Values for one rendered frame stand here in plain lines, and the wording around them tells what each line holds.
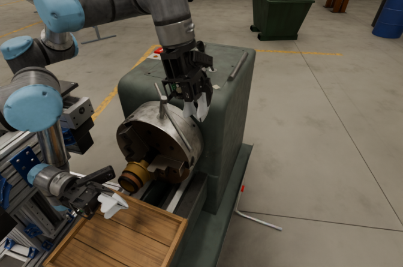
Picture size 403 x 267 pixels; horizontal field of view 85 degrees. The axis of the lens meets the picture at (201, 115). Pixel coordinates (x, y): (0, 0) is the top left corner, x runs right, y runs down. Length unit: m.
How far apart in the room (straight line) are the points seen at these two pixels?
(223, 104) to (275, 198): 1.42
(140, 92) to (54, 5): 0.54
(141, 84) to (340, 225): 1.81
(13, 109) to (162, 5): 0.43
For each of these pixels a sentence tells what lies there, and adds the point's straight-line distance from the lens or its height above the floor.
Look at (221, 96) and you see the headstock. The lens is 0.81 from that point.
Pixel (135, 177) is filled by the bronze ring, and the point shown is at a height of 1.11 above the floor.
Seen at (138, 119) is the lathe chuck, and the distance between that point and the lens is 0.75.
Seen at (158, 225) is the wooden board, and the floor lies 0.88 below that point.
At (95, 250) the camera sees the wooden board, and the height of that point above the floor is 0.88.
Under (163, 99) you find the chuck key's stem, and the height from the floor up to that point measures 1.32.
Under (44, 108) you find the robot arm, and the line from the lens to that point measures 0.67.
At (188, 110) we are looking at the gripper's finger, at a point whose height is 1.36.
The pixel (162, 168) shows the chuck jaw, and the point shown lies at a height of 1.10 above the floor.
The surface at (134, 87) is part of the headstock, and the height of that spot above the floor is 1.24.
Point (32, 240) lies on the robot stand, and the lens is 1.74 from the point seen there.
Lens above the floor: 1.69
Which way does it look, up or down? 38 degrees down
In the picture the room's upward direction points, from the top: straight up
